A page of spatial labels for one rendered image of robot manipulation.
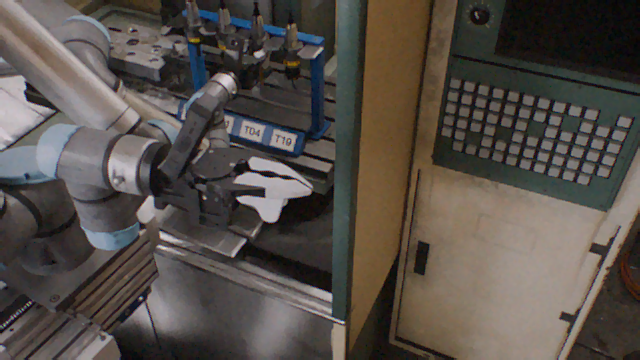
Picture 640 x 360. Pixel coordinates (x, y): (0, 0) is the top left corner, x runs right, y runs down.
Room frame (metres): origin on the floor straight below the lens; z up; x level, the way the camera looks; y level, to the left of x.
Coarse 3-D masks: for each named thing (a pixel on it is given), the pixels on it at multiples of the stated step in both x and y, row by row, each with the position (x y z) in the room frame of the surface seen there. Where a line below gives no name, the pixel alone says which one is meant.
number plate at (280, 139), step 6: (276, 132) 1.49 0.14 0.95; (282, 132) 1.48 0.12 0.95; (276, 138) 1.47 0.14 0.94; (282, 138) 1.47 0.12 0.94; (288, 138) 1.46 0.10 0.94; (294, 138) 1.46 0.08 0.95; (270, 144) 1.47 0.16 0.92; (276, 144) 1.46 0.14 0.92; (282, 144) 1.46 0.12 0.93; (288, 144) 1.45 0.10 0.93; (288, 150) 1.44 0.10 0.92
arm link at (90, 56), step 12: (72, 48) 1.18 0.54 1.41; (84, 48) 1.19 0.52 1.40; (84, 60) 1.16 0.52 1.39; (96, 60) 1.18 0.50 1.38; (96, 72) 1.15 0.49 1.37; (108, 72) 1.17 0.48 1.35; (108, 84) 1.14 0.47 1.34; (120, 84) 1.16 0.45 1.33; (120, 96) 1.14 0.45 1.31; (132, 96) 1.17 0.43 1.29; (132, 108) 1.14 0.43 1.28; (144, 108) 1.16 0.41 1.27; (156, 108) 1.18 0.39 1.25; (168, 120) 1.17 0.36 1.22; (204, 144) 1.18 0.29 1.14; (216, 144) 1.22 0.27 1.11
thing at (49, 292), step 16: (96, 256) 0.79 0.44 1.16; (112, 256) 0.80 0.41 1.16; (16, 272) 0.75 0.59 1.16; (64, 272) 0.75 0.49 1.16; (80, 272) 0.75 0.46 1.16; (96, 272) 0.76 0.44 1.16; (16, 288) 0.72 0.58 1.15; (32, 288) 0.71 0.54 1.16; (48, 288) 0.71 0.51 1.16; (64, 288) 0.71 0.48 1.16; (80, 288) 0.72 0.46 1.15; (48, 304) 0.68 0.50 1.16; (64, 304) 0.69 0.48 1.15; (32, 320) 0.68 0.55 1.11; (0, 336) 0.64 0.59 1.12; (16, 336) 0.65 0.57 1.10
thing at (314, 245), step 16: (288, 208) 1.40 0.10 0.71; (304, 208) 1.37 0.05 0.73; (320, 208) 1.35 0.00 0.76; (272, 224) 1.33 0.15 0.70; (288, 224) 1.31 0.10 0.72; (304, 224) 1.28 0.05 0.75; (320, 224) 1.26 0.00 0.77; (256, 240) 1.27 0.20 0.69; (272, 240) 1.25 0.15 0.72; (288, 240) 1.22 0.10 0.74; (304, 240) 1.20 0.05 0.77; (320, 240) 1.18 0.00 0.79; (272, 256) 1.24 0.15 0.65; (288, 256) 1.22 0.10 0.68; (304, 256) 1.19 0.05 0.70; (320, 256) 1.17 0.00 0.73; (320, 272) 1.17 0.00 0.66
